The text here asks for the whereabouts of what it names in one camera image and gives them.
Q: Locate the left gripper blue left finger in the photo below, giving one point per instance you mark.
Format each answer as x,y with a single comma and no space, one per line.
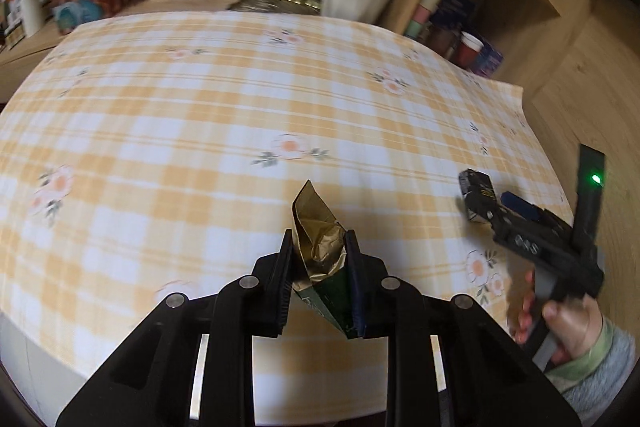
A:
274,290

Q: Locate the small blue box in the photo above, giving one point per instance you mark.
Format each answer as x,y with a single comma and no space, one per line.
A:
488,60

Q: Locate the grey green sleeve forearm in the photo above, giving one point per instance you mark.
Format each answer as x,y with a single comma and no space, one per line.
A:
591,382

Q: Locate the person's right hand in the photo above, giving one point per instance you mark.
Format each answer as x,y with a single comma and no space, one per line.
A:
576,324

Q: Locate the green and gold wrapper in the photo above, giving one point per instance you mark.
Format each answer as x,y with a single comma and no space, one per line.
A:
325,283

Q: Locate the stack of pastel paper cups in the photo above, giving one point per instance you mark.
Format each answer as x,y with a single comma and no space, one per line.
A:
420,16

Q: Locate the yellow plaid floral tablecloth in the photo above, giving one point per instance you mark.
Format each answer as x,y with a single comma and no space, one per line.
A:
156,153

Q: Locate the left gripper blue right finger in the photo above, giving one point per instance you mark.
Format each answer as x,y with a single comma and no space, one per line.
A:
365,275

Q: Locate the red paper cup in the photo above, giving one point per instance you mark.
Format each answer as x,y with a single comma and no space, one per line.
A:
467,50

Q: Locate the black cigarette pack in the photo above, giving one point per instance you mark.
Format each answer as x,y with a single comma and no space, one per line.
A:
472,181

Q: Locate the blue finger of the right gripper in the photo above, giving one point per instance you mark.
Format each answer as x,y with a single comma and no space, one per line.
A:
521,207
483,209

